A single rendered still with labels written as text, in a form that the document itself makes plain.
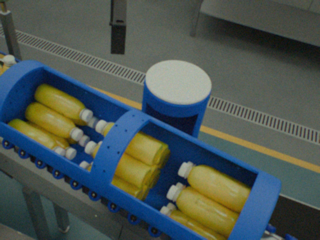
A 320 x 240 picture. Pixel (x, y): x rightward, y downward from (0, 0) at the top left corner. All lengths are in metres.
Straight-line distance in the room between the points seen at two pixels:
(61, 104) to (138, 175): 0.37
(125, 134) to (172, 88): 0.50
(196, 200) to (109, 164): 0.25
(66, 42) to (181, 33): 1.17
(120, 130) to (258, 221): 0.42
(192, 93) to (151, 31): 2.33
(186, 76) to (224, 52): 2.11
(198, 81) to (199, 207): 0.66
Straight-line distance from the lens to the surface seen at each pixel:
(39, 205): 1.71
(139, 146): 0.98
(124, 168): 0.99
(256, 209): 0.89
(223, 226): 0.95
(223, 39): 3.77
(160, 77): 1.44
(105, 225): 1.21
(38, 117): 1.21
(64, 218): 2.04
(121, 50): 0.75
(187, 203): 0.95
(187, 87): 1.42
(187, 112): 1.39
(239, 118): 2.89
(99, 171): 0.97
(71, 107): 1.16
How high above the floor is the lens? 1.95
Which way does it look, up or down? 46 degrees down
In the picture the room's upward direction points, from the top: 9 degrees clockwise
